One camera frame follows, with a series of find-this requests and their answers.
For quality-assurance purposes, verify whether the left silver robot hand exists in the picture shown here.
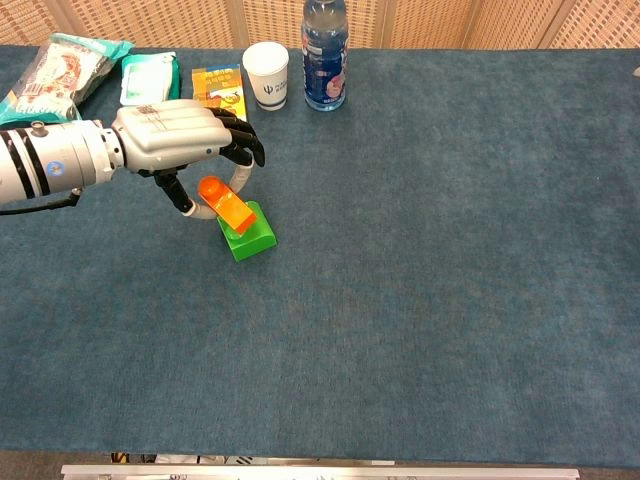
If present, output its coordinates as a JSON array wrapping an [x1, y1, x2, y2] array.
[[110, 98, 266, 222]]

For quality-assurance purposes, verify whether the orange toy block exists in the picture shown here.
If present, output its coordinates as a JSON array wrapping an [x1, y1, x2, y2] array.
[[197, 175, 258, 235]]

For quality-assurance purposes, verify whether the green toy block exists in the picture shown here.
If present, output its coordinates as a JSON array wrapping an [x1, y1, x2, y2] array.
[[217, 200, 278, 263]]

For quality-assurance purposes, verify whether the teal wet wipes pack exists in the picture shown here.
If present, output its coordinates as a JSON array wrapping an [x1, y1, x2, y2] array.
[[119, 51, 182, 107]]

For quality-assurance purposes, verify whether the yellow blue carton box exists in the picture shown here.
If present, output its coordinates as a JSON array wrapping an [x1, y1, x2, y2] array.
[[191, 64, 249, 121]]

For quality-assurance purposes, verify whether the white paper cup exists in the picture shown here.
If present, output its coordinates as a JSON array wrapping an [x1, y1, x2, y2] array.
[[242, 41, 291, 112]]

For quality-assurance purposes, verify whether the woven wicker folding screen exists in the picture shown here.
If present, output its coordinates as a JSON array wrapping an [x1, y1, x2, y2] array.
[[0, 0, 640, 50]]

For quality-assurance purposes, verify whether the white teal snack bag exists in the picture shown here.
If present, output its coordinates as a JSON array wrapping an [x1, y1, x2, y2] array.
[[0, 32, 136, 126]]

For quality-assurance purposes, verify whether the blue drink bottle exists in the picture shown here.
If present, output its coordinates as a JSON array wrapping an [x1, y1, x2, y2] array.
[[300, 0, 349, 112]]

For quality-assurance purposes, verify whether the blue felt table cloth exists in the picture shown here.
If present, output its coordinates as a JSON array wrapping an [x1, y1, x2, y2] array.
[[0, 44, 640, 469]]

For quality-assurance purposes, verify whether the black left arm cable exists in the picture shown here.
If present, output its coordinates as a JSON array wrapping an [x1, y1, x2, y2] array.
[[0, 188, 82, 216]]

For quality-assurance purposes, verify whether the aluminium profile rail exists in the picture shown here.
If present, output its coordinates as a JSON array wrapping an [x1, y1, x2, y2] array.
[[60, 463, 581, 480]]

